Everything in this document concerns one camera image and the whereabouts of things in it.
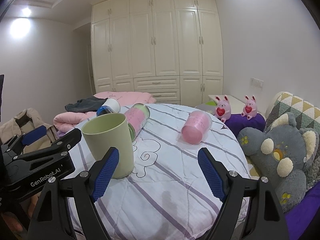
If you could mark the white striped quilt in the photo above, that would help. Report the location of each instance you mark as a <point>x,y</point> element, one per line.
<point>170,180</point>

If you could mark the beige jacket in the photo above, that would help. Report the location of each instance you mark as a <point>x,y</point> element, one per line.
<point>27,120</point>

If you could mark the white wall switch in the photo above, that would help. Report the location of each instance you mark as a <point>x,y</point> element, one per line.
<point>257,82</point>

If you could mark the dark grey cloth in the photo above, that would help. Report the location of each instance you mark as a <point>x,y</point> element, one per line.
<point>82,105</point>

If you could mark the grey plush toy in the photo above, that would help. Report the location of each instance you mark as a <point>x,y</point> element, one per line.
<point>282,142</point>

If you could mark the pink blanket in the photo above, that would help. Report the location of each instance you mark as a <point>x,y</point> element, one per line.
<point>125,96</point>

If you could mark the clear pink green cup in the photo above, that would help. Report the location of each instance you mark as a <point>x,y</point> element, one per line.
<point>137,117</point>

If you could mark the pink bunny toy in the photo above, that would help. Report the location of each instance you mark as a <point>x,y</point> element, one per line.
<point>250,107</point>
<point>222,108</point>

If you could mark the white nightstand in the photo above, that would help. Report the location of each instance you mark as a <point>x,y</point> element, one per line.
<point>235,102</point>

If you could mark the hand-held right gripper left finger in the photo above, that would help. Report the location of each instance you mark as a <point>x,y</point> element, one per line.
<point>106,175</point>

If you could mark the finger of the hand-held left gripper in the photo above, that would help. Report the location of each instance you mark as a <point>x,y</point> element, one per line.
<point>33,133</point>
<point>60,147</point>

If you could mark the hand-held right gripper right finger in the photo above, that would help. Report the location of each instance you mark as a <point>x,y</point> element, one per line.
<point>211,175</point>

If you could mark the white blue cup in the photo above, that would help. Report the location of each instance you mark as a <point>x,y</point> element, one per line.
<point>111,105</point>

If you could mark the cream wardrobe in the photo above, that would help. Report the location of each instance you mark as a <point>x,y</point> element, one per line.
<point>165,42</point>

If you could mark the light green cup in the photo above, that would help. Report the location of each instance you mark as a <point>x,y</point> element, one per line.
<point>107,135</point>

